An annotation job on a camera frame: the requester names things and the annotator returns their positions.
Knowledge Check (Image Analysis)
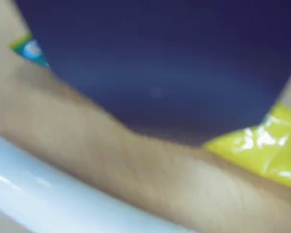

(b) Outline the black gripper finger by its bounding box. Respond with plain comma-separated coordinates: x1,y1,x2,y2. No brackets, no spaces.
155,0,291,147
14,0,156,139

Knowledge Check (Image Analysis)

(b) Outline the white marker with red cap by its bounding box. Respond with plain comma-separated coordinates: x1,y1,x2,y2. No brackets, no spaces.
0,131,192,233

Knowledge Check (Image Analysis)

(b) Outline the yellow coffee stick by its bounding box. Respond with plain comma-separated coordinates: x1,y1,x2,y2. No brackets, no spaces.
8,31,291,191

